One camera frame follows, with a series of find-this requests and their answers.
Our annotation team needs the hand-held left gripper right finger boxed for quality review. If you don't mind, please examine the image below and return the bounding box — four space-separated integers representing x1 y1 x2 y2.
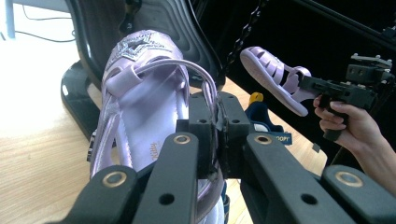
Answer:
218 91 252 179

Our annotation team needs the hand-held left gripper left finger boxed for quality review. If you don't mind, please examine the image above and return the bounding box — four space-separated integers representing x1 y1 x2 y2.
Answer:
176 91 219 180

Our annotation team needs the navy and white sneaker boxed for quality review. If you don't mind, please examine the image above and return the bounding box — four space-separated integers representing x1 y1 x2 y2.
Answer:
244 91 293 147

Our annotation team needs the purple sandal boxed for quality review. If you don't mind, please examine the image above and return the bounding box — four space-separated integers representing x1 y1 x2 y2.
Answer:
87 29 227 224
239 46 314 118

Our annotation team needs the red and black shoe rack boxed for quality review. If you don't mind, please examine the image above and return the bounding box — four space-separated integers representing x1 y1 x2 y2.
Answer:
60 0 272 141

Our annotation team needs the thin black cable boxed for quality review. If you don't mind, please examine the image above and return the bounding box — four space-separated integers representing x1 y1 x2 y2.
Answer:
13 4 77 44

